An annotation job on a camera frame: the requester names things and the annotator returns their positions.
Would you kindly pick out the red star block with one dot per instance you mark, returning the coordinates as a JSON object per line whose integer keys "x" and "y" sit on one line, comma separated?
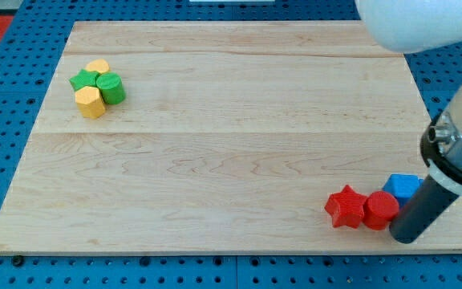
{"x": 346, "y": 208}

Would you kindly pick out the green star block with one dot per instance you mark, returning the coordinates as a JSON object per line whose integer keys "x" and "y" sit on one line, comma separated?
{"x": 83, "y": 79}

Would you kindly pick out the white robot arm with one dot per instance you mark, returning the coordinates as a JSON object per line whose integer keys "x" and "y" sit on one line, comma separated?
{"x": 410, "y": 26}

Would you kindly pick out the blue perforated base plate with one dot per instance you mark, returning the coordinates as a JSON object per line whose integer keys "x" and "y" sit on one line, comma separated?
{"x": 32, "y": 37}

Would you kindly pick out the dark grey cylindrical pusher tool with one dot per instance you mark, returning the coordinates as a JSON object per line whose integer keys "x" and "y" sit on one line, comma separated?
{"x": 428, "y": 202}

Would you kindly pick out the blue cube block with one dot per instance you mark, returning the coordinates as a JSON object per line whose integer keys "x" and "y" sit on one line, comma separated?
{"x": 402, "y": 187}

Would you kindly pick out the yellow hexagon block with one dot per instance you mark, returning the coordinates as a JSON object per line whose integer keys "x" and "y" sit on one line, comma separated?
{"x": 90, "y": 102}

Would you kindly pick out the yellow heart block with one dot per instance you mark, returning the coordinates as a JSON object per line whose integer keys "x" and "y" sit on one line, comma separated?
{"x": 99, "y": 65}

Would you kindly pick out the green cylinder block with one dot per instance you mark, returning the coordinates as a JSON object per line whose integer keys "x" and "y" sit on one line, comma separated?
{"x": 111, "y": 88}

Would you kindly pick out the light wooden board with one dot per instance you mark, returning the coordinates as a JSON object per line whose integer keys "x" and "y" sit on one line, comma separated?
{"x": 230, "y": 140}

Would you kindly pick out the red cylinder block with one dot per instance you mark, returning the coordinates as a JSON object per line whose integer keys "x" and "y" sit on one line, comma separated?
{"x": 380, "y": 209}

